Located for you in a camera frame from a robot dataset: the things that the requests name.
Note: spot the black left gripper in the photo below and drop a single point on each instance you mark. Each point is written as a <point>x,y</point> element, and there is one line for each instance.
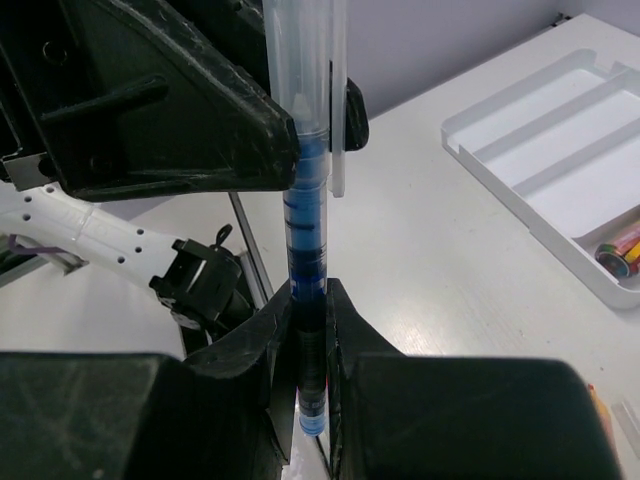
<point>135,101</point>

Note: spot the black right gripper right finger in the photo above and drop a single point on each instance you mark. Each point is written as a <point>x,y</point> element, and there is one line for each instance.
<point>399,416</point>

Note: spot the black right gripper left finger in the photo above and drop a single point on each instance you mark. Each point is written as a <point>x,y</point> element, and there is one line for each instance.
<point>225,412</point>

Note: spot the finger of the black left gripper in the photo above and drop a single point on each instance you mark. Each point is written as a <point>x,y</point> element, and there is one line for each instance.
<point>357,123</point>

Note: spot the pink capped crayon tube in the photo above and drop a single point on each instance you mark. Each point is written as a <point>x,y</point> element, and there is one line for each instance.
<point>622,250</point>

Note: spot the dark blue gel pen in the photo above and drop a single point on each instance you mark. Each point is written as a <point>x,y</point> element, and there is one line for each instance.
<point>306,237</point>

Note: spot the white compartment tray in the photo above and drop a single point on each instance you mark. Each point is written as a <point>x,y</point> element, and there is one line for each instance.
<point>560,149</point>

